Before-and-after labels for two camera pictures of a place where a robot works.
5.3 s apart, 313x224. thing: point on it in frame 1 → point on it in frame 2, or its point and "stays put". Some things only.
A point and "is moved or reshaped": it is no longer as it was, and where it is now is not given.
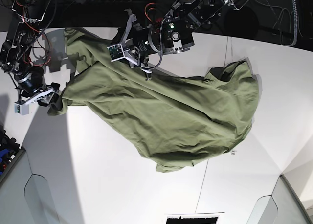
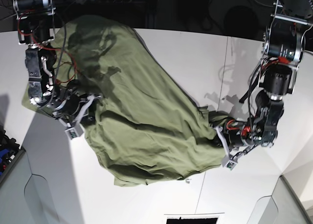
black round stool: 242,23 stays put
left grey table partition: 26,198 stays put
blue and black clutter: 9,149 stays put
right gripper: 137,39 → 233,134
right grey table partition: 282,207 stays put
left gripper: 34,89 → 75,103
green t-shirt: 174,122 is moved or reshaped
